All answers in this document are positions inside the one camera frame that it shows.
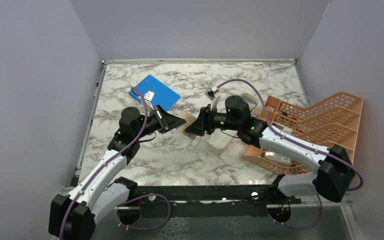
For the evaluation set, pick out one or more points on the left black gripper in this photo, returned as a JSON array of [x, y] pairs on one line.
[[171, 121]]

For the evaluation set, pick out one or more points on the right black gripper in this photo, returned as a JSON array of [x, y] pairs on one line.
[[203, 122]]

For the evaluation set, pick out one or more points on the beige card holder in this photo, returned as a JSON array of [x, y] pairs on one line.
[[189, 119]]

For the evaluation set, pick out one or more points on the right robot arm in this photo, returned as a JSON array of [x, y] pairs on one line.
[[331, 171]]

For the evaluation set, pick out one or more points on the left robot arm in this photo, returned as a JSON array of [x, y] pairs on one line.
[[74, 216]]

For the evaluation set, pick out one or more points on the white oblong tray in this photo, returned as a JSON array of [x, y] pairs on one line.
[[219, 140]]

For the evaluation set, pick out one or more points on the blue plastic board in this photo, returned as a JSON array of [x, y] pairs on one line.
[[163, 95]]

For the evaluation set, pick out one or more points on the box in orange rack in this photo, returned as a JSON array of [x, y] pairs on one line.
[[277, 158]]

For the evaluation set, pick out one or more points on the orange plastic file rack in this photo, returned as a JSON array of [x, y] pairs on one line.
[[334, 120]]

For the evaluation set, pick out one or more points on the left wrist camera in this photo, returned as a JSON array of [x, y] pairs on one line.
[[148, 97]]

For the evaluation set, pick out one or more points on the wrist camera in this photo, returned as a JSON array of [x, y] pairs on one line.
[[212, 94], [148, 97]]

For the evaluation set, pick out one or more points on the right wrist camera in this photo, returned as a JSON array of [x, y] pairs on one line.
[[212, 94]]

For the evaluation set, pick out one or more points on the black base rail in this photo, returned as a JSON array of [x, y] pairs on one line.
[[194, 201]]

